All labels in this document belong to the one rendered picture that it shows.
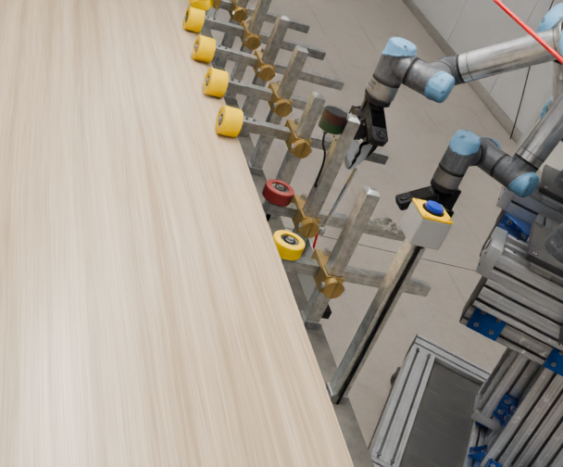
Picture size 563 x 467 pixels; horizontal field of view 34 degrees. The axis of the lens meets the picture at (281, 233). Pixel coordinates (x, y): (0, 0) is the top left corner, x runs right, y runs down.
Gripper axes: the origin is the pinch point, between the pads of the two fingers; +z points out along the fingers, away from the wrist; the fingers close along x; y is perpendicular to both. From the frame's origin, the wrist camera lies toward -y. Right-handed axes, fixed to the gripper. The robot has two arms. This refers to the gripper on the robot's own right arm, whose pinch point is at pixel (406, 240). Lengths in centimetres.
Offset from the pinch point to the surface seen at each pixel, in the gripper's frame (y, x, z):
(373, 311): -35, -56, -13
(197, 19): -53, 96, -13
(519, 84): 245, 346, 52
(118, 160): -86, -4, -7
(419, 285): -7.2, -26.5, -2.8
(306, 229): -34.3, -8.6, -2.0
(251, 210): -53, -14, -7
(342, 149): -33.2, -5.9, -25.1
